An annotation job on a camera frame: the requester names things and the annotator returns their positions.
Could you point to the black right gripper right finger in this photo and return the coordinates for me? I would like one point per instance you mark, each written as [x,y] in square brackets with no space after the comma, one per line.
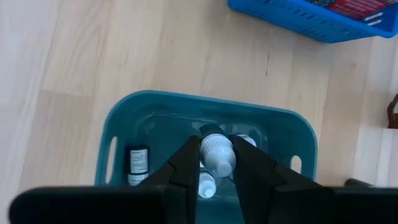
[295,205]

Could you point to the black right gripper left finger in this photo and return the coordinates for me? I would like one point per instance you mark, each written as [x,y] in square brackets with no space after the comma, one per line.
[109,205]

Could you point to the green label dropper bottle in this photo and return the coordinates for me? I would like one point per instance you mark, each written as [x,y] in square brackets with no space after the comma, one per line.
[217,152]

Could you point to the teal plastic bin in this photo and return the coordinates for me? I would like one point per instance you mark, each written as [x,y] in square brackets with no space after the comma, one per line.
[155,112]

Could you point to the brown foil pouch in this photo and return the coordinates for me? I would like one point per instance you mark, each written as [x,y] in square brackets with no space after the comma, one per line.
[393,115]

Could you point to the blue plastic basket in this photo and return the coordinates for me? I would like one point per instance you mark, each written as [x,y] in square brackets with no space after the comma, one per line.
[295,18]

